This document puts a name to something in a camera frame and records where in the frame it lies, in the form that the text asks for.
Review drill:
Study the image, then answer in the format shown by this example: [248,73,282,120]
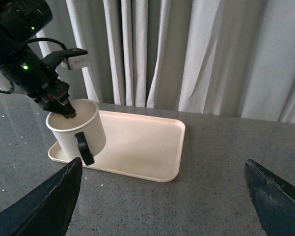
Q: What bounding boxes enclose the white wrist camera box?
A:
[61,55,88,70]

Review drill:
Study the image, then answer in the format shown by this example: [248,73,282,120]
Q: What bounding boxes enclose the black camera cable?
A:
[26,37,66,51]

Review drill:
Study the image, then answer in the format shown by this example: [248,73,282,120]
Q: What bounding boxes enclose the white pleated curtain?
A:
[0,0,295,124]

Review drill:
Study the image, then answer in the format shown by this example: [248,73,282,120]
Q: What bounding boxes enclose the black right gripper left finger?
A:
[0,158,82,236]

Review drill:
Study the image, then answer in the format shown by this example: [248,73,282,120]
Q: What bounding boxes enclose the white mug black handle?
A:
[46,99,106,166]

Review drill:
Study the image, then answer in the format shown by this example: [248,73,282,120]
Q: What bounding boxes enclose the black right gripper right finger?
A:
[244,159,295,236]

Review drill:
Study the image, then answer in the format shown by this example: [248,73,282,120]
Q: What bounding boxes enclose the cream rectangular tray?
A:
[48,110,186,183]

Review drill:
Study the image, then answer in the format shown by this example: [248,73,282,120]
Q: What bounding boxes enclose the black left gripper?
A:
[27,79,77,118]

